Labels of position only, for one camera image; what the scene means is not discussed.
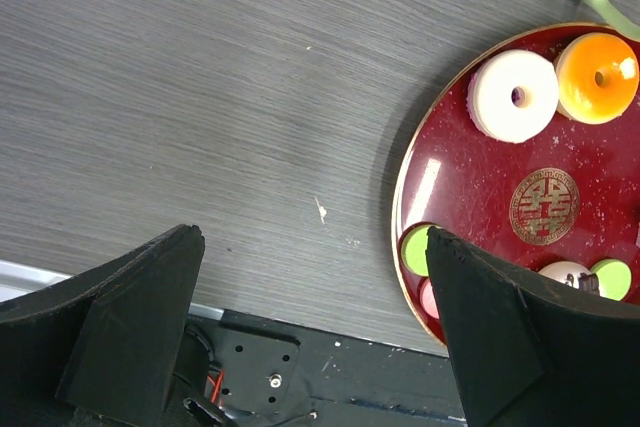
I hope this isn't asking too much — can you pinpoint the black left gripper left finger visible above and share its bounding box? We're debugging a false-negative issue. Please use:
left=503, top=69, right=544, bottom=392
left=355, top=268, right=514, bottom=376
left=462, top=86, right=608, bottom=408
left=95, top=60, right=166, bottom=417
left=1, top=225, right=205, bottom=426

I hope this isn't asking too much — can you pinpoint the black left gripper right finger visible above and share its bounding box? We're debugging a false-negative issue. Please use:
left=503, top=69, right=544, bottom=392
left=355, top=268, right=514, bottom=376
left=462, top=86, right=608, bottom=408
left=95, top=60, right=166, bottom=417
left=426, top=227, right=639, bottom=426

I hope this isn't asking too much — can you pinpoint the white chocolate sprinkle donut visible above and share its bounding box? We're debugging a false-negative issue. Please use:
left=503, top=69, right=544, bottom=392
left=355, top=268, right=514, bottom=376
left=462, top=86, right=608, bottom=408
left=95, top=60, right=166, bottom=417
left=539, top=261, right=591, bottom=289

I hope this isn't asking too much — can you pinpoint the pink macaron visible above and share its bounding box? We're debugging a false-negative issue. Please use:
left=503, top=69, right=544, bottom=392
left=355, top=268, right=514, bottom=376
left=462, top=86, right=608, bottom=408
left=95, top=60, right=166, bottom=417
left=419, top=277, right=440, bottom=320

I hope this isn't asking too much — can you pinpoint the small green macaron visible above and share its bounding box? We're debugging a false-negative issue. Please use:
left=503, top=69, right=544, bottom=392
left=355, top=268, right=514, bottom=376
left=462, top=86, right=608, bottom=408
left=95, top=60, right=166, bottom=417
left=591, top=259, right=632, bottom=301

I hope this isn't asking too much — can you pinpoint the large green macaron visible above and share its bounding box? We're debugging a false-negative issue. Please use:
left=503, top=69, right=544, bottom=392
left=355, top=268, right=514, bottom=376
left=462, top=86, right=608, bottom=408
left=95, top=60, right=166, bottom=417
left=400, top=223, right=433, bottom=277

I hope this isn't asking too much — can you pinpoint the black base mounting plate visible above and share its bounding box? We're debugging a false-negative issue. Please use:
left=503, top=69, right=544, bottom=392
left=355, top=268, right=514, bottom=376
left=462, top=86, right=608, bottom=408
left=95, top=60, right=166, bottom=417
left=162, top=306, right=467, bottom=426

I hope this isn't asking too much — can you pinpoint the red round lacquer tray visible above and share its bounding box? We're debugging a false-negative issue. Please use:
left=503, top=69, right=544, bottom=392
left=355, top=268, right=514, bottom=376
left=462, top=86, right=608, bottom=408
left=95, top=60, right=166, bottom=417
left=391, top=21, right=640, bottom=346

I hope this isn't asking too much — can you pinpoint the white frosted donut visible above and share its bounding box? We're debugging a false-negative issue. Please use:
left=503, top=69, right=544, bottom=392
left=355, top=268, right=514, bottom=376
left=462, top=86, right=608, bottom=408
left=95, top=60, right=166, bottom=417
left=467, top=49, right=559, bottom=144

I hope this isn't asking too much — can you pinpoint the orange glazed donut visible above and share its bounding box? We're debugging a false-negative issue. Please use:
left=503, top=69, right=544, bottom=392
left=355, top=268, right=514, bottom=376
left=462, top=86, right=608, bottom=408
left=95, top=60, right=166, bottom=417
left=554, top=32, right=639, bottom=125

